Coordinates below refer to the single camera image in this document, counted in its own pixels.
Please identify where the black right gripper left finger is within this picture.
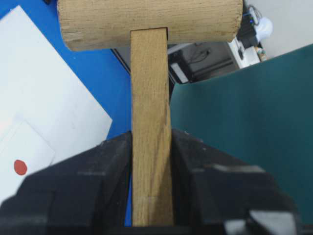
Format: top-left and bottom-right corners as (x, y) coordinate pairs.
(0, 132), (132, 235)

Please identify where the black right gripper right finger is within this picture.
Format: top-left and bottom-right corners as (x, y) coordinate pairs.
(171, 130), (300, 235)

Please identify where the wooden mallet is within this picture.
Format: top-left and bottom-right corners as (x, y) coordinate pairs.
(57, 0), (243, 227)

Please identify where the green backdrop curtain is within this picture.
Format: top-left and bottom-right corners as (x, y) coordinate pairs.
(171, 45), (313, 224)

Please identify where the blue table cloth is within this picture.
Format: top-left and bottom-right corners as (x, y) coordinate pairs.
(0, 0), (134, 227)

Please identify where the large white foam board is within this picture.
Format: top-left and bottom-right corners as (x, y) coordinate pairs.
(0, 6), (112, 164)

